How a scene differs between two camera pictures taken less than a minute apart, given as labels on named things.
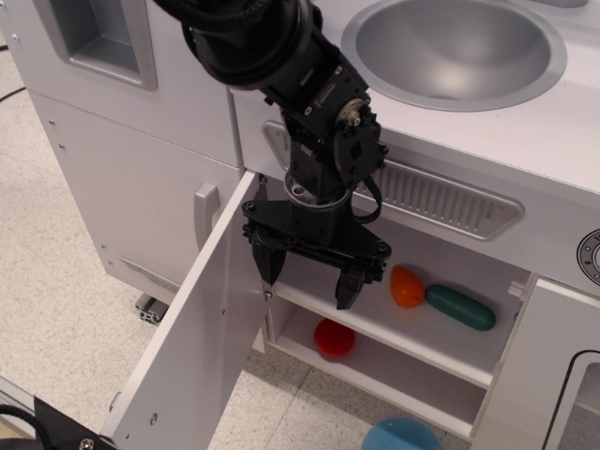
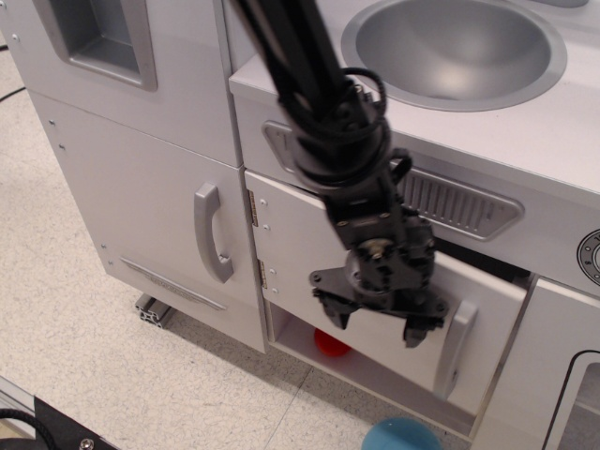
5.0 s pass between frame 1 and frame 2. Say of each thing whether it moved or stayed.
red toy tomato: stayed
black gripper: moved
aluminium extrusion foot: stayed
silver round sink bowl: stayed
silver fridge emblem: stayed
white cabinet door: moved
